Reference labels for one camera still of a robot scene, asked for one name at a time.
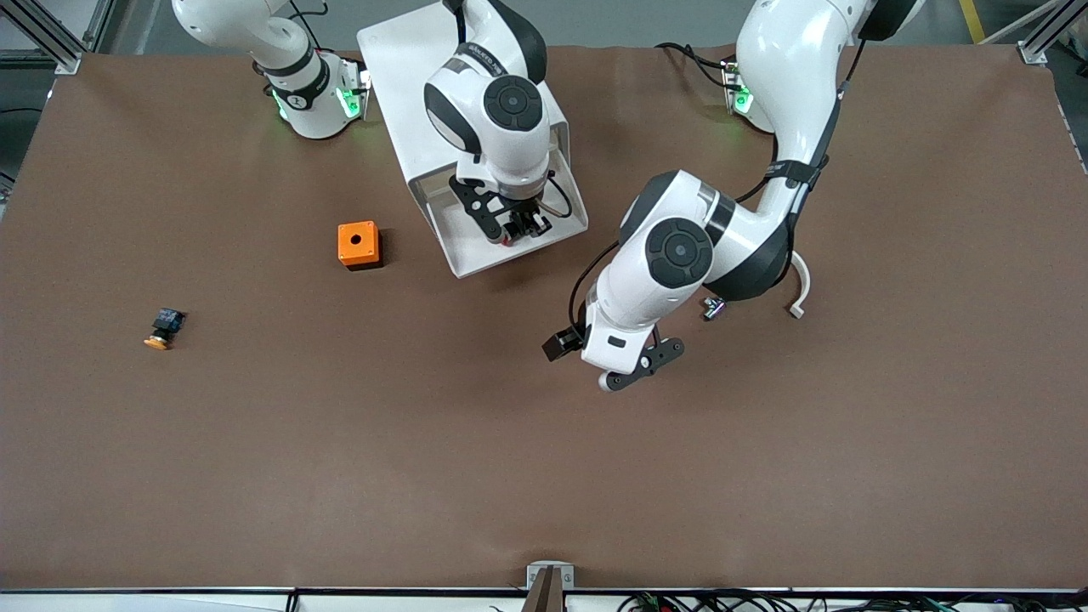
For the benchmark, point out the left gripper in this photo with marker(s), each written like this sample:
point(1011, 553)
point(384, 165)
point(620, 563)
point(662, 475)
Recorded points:
point(560, 343)

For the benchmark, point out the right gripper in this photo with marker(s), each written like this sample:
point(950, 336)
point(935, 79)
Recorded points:
point(520, 213)

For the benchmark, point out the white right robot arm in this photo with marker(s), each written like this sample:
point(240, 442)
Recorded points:
point(310, 110)

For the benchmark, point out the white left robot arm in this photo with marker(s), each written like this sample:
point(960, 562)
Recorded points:
point(790, 51)

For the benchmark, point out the orange mushroom push button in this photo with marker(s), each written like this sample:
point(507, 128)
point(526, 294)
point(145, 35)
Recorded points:
point(166, 321)

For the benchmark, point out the brown table cover mat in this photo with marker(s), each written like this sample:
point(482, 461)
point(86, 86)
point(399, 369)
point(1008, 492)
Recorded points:
point(544, 442)

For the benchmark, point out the orange box with hole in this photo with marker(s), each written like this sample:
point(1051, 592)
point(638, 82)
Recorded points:
point(347, 248)

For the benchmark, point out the white curved bracket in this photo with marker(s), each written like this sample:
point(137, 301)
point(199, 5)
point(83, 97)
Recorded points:
point(803, 289)

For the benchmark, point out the aluminium frame profile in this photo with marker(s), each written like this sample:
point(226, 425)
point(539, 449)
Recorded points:
point(68, 61)
point(1033, 53)

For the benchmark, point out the white table edge rail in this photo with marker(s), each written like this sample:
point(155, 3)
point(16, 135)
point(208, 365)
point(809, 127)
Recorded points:
point(127, 603)

